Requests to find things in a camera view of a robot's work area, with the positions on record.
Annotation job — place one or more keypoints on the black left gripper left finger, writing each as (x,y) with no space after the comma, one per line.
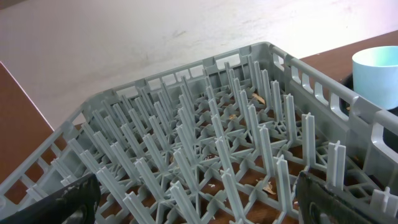
(75,203)

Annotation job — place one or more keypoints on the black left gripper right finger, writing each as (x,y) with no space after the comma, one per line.
(320,202)

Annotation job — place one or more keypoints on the light blue plastic cup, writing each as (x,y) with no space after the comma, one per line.
(375,75)

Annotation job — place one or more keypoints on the grey plastic dishwasher rack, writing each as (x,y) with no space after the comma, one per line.
(224,137)

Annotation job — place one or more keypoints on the round black serving tray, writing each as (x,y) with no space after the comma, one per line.
(390,124)

